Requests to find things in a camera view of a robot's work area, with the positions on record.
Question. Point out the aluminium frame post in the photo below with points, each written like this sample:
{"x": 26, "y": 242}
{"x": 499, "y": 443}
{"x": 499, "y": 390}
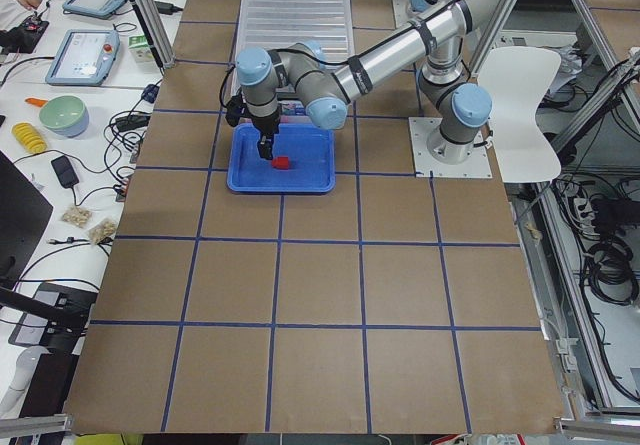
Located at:
{"x": 155, "y": 33}

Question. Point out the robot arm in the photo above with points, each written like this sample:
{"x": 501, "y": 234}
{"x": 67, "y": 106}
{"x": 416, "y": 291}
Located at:
{"x": 433, "y": 35}

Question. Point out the blue plastic tray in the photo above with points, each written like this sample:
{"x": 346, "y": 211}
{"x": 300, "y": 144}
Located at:
{"x": 303, "y": 161}

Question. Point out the yellow toy corn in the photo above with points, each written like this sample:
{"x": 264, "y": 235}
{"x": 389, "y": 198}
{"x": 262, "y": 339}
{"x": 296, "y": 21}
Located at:
{"x": 29, "y": 137}

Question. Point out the orange toy carrot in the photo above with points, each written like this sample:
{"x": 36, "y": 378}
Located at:
{"x": 36, "y": 101}

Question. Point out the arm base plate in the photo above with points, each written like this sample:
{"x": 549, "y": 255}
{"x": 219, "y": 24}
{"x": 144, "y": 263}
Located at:
{"x": 403, "y": 10}
{"x": 434, "y": 157}

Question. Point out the clear plastic storage box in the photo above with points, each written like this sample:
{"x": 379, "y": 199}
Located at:
{"x": 292, "y": 108}

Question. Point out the white chair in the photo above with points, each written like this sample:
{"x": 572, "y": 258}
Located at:
{"x": 517, "y": 78}

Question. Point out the clear plastic box lid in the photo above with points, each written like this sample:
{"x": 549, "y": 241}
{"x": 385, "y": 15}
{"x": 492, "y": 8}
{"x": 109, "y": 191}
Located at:
{"x": 271, "y": 24}

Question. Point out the green white carton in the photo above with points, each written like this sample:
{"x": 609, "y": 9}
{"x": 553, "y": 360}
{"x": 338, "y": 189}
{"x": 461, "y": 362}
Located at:
{"x": 139, "y": 49}

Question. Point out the red block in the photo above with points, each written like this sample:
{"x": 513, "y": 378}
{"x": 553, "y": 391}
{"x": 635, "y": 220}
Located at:
{"x": 281, "y": 162}

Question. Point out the black power adapter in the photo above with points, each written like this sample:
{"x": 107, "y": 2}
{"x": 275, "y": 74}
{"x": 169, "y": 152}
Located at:
{"x": 64, "y": 172}

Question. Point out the green bowl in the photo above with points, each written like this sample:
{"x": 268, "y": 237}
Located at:
{"x": 66, "y": 116}

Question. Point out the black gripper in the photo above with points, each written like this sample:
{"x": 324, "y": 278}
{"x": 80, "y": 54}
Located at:
{"x": 265, "y": 125}

